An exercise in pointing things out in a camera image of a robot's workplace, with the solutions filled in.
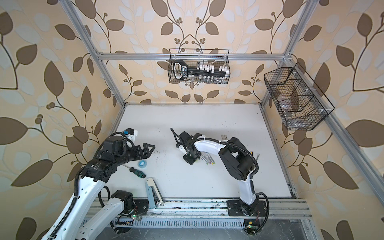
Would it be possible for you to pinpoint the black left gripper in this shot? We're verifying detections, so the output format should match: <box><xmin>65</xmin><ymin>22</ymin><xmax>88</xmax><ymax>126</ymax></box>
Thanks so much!
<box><xmin>113</xmin><ymin>143</ymin><xmax>155</xmax><ymax>168</ymax></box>

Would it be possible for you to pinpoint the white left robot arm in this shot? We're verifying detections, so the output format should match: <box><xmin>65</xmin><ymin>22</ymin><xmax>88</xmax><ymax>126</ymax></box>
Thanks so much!
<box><xmin>42</xmin><ymin>132</ymin><xmax>156</xmax><ymax>240</ymax></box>

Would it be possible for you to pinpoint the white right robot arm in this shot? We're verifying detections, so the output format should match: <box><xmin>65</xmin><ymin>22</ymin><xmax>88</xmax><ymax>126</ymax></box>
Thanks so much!
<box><xmin>171</xmin><ymin>129</ymin><xmax>270</xmax><ymax>217</ymax></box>

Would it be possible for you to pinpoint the blue tape roll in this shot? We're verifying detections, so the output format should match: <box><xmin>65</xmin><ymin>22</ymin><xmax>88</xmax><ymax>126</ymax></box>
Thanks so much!
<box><xmin>138</xmin><ymin>160</ymin><xmax>147</xmax><ymax>169</ymax></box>

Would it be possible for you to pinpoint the green black screwdriver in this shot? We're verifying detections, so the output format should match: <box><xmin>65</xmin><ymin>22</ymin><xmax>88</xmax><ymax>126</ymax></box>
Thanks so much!
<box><xmin>129</xmin><ymin>167</ymin><xmax>146</xmax><ymax>179</ymax></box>

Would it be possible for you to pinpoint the white marker yellow end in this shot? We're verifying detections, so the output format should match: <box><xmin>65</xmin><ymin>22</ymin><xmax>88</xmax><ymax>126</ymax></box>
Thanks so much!
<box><xmin>205</xmin><ymin>153</ymin><xmax>215</xmax><ymax>165</ymax></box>

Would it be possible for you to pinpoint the blue white stapler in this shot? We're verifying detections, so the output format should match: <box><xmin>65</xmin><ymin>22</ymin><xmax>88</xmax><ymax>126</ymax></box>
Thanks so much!
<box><xmin>146</xmin><ymin>178</ymin><xmax>164</xmax><ymax>209</ymax></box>

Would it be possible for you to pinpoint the black socket holder tool set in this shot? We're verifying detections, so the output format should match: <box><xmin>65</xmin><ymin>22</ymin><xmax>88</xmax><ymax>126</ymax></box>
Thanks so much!
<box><xmin>169</xmin><ymin>60</ymin><xmax>231</xmax><ymax>82</ymax></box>

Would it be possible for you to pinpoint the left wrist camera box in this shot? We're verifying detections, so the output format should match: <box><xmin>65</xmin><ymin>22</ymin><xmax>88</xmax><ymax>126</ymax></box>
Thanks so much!
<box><xmin>124</xmin><ymin>128</ymin><xmax>138</xmax><ymax>142</ymax></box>

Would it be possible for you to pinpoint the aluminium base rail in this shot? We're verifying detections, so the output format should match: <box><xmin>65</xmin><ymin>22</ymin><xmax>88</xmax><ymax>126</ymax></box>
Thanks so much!
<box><xmin>113</xmin><ymin>198</ymin><xmax>313</xmax><ymax>229</ymax></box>

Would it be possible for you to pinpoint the black wire basket back wall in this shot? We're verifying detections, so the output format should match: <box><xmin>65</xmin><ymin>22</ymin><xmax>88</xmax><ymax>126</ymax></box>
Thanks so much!
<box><xmin>168</xmin><ymin>48</ymin><xmax>231</xmax><ymax>85</ymax></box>

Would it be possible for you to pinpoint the black wire basket wall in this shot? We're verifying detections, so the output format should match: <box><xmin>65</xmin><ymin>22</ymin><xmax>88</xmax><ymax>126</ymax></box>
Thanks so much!
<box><xmin>264</xmin><ymin>63</ymin><xmax>335</xmax><ymax>131</ymax></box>
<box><xmin>168</xmin><ymin>48</ymin><xmax>231</xmax><ymax>85</ymax></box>

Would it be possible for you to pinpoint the black wire basket right wall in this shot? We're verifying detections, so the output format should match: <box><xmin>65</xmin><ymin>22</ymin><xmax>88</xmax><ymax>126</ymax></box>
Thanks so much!
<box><xmin>264</xmin><ymin>63</ymin><xmax>335</xmax><ymax>131</ymax></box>

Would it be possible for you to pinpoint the aluminium frame corner post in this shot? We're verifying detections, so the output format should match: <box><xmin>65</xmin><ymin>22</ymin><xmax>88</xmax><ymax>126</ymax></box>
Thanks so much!
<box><xmin>59</xmin><ymin>0</ymin><xmax>126</xmax><ymax>108</ymax></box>

